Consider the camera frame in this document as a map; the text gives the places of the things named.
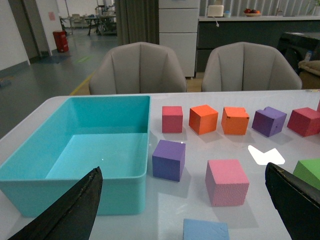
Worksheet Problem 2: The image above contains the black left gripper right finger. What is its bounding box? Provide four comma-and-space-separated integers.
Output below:
264, 162, 320, 240

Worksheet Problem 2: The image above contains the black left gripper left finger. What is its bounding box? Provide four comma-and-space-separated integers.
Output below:
10, 167, 103, 240

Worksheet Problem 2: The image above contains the light blue foam cube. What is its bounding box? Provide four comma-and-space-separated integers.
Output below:
183, 218, 230, 240

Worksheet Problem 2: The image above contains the green foam block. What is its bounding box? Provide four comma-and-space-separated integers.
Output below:
293, 158, 320, 190

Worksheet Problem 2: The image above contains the pink foam cube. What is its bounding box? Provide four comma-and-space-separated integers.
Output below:
205, 159, 250, 207

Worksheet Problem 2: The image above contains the dark red foam cube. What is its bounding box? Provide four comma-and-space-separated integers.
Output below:
287, 107, 320, 137

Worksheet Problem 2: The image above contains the notched purple foam cube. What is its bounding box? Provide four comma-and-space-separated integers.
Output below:
252, 106, 287, 137

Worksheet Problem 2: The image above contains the teal plastic bin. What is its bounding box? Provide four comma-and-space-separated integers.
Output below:
0, 95, 151, 217

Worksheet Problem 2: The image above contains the chipped orange foam cube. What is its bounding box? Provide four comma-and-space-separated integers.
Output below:
221, 106, 250, 136

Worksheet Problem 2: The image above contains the beige cushion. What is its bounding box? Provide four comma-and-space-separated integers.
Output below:
298, 60, 320, 76

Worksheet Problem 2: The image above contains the right beige chair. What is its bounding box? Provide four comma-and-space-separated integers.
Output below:
201, 42, 302, 92

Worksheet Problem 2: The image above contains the beige chair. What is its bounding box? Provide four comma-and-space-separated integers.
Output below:
88, 42, 187, 95
201, 42, 302, 92

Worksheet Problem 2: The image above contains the black armchair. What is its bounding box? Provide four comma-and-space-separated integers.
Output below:
277, 32, 320, 75

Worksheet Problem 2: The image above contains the left beige chair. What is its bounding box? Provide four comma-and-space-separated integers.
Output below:
88, 42, 187, 95

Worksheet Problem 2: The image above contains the dark grey counter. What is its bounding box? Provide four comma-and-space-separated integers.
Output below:
195, 16, 320, 74

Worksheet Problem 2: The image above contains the background work table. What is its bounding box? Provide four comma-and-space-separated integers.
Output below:
85, 14, 117, 36

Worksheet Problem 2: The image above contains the fruit bowl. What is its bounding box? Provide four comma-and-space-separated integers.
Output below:
243, 8, 262, 17

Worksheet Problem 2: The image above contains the grey curtain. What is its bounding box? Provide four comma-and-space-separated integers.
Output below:
115, 0, 159, 46

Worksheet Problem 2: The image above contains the white toaster appliance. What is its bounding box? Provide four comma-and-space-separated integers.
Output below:
207, 5, 224, 18

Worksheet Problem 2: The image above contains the white drawer cabinet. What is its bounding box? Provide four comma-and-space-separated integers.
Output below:
158, 0, 200, 78

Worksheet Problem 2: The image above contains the pink wall sign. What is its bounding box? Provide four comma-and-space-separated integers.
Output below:
48, 11, 56, 21

